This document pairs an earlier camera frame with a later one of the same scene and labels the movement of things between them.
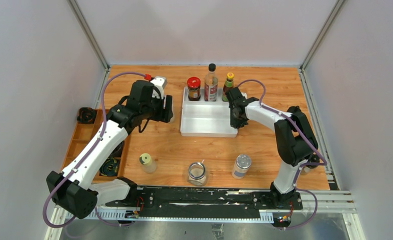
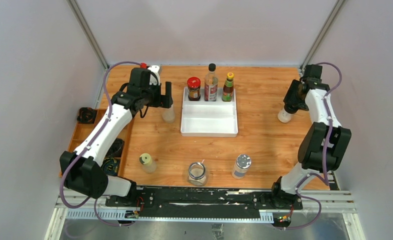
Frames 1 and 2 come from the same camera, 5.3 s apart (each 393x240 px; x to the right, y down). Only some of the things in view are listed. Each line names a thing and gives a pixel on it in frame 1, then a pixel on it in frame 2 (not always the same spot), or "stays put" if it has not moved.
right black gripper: x=235 y=123 → x=291 y=96
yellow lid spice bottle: x=149 y=163 stays put
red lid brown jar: x=194 y=83 stays put
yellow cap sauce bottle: x=228 y=84 stays put
